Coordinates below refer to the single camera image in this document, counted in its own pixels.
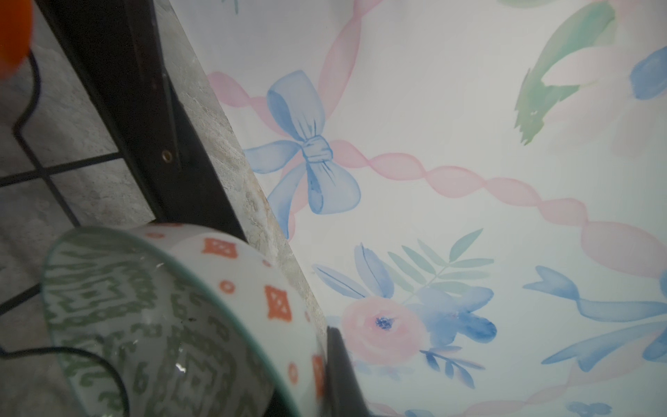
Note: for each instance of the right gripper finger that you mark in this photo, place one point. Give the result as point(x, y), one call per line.
point(344, 394)

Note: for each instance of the green patterned ceramic bowl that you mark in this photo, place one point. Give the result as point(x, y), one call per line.
point(179, 320)

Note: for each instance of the black wire dish rack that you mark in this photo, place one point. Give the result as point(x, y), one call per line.
point(92, 135)

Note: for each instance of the orange plastic bowl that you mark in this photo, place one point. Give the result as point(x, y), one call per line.
point(17, 21)

